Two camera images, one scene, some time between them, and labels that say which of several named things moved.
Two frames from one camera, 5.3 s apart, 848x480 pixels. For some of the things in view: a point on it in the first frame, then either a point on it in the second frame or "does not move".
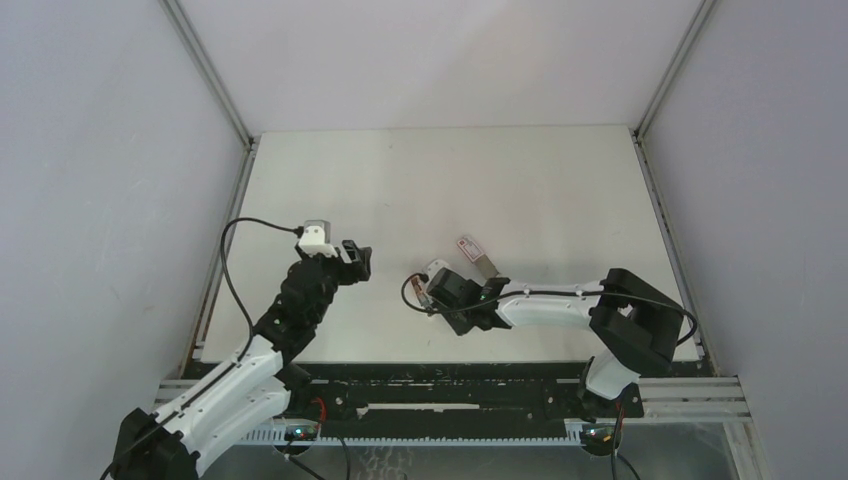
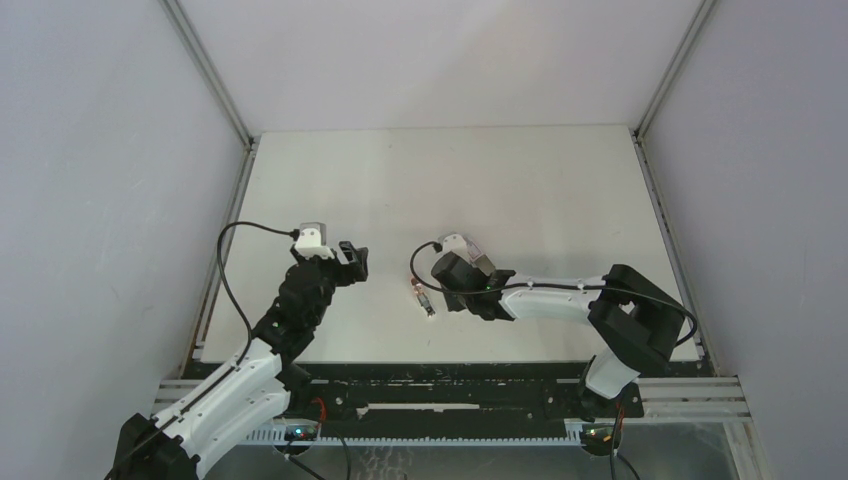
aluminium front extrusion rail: x=692 y=400 does not move
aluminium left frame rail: x=231 y=99 does not move
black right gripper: x=461 y=328 -> x=452 y=303
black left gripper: x=357 y=269 does not move
